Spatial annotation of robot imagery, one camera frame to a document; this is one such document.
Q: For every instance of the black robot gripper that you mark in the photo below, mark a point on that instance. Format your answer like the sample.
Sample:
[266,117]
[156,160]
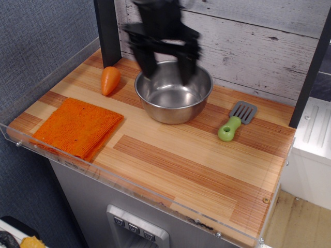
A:
[160,21]

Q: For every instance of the stainless steel bowl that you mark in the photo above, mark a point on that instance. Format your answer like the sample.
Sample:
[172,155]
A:
[167,99]

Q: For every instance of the green handled grey spatula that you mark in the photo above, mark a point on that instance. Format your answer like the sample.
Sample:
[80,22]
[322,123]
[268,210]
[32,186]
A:
[242,113]

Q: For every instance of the orange folded cloth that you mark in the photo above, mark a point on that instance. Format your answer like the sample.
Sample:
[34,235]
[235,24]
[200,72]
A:
[77,128]

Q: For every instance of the orange plastic carrot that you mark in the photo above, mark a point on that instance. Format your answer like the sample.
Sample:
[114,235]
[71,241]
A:
[110,78]

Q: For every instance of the clear acrylic front guard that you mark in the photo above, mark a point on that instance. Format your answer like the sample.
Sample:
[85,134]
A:
[170,165]

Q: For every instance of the clear acrylic guard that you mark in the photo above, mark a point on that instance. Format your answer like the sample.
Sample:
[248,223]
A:
[170,165]
[21,89]

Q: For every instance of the grey toy fridge cabinet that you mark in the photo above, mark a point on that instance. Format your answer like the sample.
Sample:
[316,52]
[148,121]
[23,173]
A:
[88,199]

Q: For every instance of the white ribbed side unit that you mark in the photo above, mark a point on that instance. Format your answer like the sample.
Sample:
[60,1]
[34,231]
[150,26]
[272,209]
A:
[313,132]

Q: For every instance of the clear acrylic left guard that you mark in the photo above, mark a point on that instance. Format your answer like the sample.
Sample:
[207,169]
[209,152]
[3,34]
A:
[21,89]

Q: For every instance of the silver dispenser button panel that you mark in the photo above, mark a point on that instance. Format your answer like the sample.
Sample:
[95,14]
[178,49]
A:
[129,230]

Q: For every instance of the dark left upright post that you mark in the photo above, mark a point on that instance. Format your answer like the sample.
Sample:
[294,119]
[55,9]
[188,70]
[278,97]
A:
[108,32]

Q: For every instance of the dark upright post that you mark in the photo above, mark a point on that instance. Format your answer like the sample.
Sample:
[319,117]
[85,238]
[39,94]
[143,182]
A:
[108,32]
[311,74]

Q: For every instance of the dark right upright post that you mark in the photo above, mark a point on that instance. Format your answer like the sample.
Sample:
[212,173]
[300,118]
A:
[311,74]

